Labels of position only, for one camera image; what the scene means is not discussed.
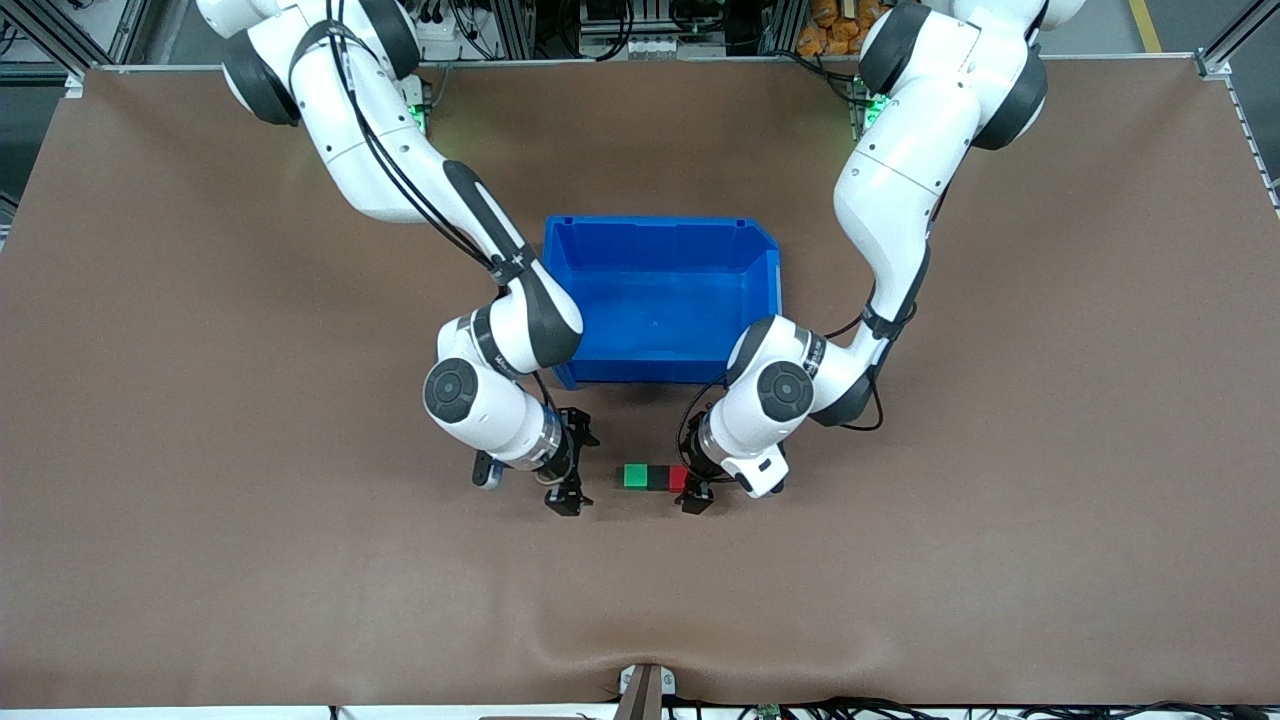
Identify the white power strip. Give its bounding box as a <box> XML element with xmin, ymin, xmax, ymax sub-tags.
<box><xmin>412</xmin><ymin>8</ymin><xmax>473</xmax><ymax>63</ymax></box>

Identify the blue plastic bin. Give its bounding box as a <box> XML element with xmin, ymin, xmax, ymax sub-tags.
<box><xmin>540</xmin><ymin>215</ymin><xmax>786</xmax><ymax>391</ymax></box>

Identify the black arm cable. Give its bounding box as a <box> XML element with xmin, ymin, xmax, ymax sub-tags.
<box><xmin>290</xmin><ymin>0</ymin><xmax>563</xmax><ymax>413</ymax></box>
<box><xmin>678</xmin><ymin>300</ymin><xmax>931</xmax><ymax>473</ymax></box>

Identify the aluminium frame strut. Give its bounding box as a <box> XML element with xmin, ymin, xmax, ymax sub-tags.
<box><xmin>0</xmin><ymin>0</ymin><xmax>151</xmax><ymax>73</ymax></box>
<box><xmin>1197</xmin><ymin>0</ymin><xmax>1280</xmax><ymax>79</ymax></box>

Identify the bag of orange items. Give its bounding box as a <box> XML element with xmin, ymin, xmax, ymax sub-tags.
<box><xmin>797</xmin><ymin>0</ymin><xmax>891</xmax><ymax>58</ymax></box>

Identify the black cable bundle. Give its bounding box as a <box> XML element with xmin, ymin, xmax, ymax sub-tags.
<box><xmin>660</xmin><ymin>694</ymin><xmax>1280</xmax><ymax>720</ymax></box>

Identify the brown table mat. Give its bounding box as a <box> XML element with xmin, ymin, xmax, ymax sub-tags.
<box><xmin>0</xmin><ymin>55</ymin><xmax>1280</xmax><ymax>711</ymax></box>

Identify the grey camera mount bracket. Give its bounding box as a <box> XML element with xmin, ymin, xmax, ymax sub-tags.
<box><xmin>615</xmin><ymin>663</ymin><xmax>678</xmax><ymax>720</ymax></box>

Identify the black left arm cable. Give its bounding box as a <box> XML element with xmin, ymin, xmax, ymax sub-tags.
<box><xmin>678</xmin><ymin>300</ymin><xmax>931</xmax><ymax>473</ymax></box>

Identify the aluminium frame post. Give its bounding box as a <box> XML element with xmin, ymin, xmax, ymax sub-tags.
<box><xmin>760</xmin><ymin>0</ymin><xmax>807</xmax><ymax>57</ymax></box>
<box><xmin>480</xmin><ymin>0</ymin><xmax>537</xmax><ymax>61</ymax></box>

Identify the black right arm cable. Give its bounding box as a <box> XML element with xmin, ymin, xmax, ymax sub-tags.
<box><xmin>290</xmin><ymin>0</ymin><xmax>563</xmax><ymax>413</ymax></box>

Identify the grey metal device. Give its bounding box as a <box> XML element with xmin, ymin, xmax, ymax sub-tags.
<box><xmin>580</xmin><ymin>0</ymin><xmax>723</xmax><ymax>33</ymax></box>

